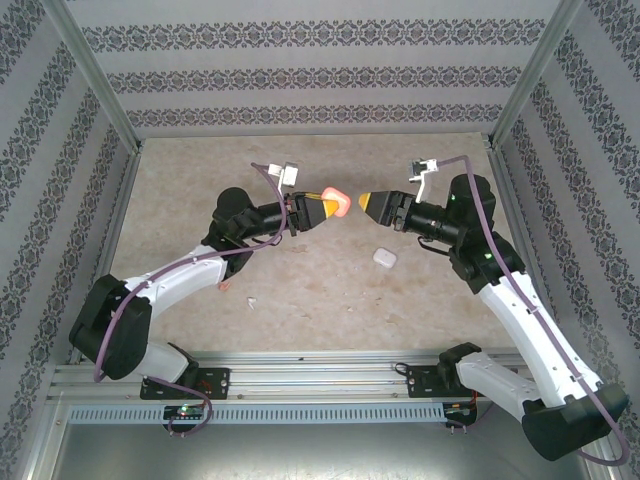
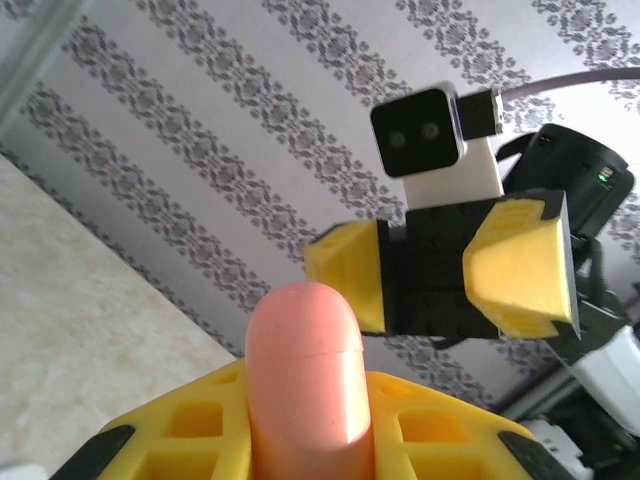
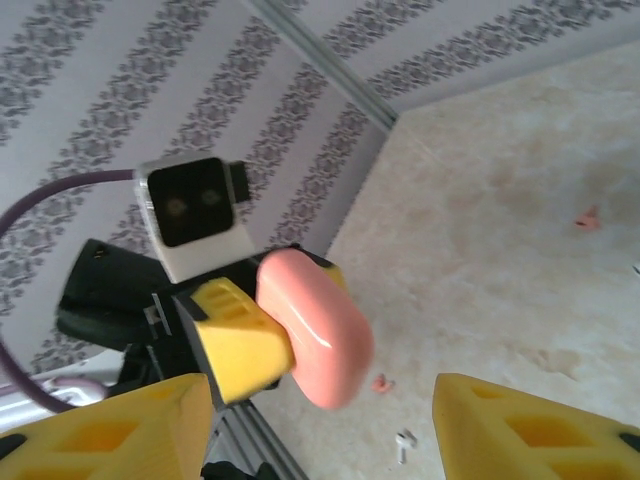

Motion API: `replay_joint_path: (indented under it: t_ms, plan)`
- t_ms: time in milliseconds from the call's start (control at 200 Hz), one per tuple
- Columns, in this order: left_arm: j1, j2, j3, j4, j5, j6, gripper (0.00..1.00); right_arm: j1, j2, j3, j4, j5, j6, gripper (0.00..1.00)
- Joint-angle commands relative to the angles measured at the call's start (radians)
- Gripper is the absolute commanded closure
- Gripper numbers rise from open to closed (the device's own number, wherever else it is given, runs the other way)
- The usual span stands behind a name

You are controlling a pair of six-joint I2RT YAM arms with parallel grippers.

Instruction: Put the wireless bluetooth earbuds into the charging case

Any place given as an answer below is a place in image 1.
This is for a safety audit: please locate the pink earbud charging case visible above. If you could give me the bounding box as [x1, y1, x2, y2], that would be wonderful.
[321, 186, 352, 220]

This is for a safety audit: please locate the grey sheet metal panel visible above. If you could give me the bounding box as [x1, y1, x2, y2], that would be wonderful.
[49, 422, 619, 480]

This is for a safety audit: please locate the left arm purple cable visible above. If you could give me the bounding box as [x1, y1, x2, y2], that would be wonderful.
[93, 160, 290, 437]

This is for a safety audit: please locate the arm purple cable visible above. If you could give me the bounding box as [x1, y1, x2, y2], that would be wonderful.
[433, 155, 630, 467]
[93, 160, 290, 437]

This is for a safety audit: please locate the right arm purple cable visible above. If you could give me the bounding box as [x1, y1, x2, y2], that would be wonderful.
[433, 155, 630, 467]

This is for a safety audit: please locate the aluminium frame corner post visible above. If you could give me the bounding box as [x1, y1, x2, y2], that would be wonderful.
[485, 0, 586, 149]
[39, 0, 146, 154]

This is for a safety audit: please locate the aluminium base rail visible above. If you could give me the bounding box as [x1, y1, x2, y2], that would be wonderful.
[49, 349, 586, 401]

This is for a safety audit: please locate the perforated grey cable duct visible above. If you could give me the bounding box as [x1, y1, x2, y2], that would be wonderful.
[67, 402, 449, 425]

